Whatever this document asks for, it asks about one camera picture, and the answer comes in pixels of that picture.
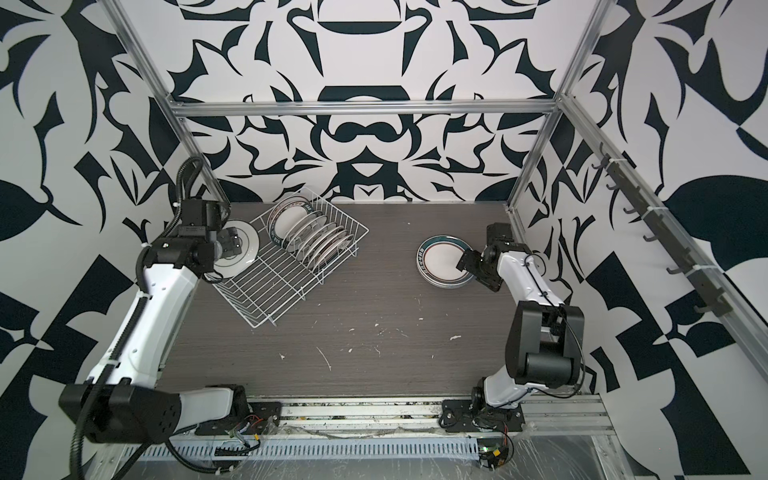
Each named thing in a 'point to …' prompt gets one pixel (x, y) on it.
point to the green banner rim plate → (284, 212)
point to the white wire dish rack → (302, 240)
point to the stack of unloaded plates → (437, 259)
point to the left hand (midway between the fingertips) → (203, 239)
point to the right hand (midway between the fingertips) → (471, 266)
